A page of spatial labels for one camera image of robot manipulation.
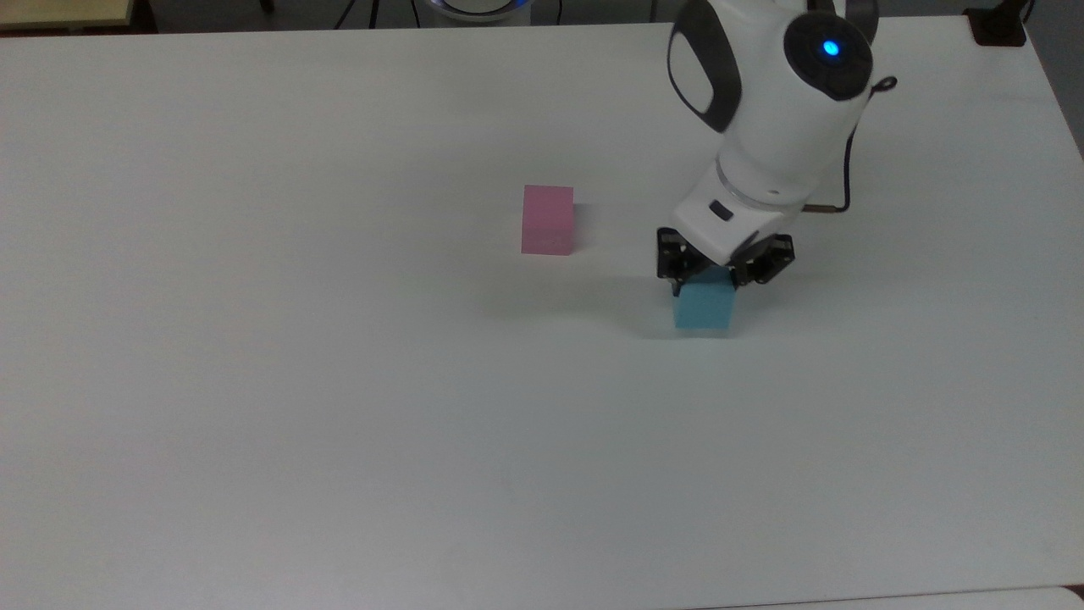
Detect blue cube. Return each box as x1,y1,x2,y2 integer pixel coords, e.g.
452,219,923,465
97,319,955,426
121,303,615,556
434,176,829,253
673,266,738,333

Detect black tripod legs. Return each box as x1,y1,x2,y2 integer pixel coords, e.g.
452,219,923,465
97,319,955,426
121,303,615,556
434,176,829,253
335,0,383,31

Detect black table clamp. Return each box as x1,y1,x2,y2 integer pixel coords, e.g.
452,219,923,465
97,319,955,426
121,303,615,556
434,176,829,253
965,0,1036,47

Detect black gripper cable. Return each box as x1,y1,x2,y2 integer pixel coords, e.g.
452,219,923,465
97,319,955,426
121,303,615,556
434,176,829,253
803,75,899,214

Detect yellow side table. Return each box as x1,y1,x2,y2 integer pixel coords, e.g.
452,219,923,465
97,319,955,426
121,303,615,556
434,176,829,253
0,0,136,34

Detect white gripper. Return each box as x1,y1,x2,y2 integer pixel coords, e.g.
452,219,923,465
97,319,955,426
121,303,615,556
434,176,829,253
655,174,802,297

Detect pink cube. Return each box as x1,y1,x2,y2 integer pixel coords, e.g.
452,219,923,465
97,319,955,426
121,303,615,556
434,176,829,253
520,185,575,256

